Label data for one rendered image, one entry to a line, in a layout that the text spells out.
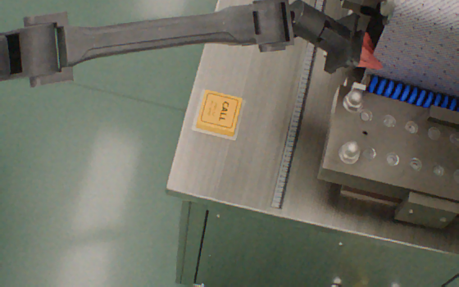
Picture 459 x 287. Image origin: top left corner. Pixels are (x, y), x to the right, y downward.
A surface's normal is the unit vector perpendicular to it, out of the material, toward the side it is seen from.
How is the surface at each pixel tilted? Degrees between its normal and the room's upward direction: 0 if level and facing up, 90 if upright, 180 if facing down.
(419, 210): 90
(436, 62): 90
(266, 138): 0
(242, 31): 30
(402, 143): 0
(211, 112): 0
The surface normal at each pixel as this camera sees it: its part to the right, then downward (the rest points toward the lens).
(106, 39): 0.41, 0.02
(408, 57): -0.23, 0.90
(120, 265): 0.07, -0.36
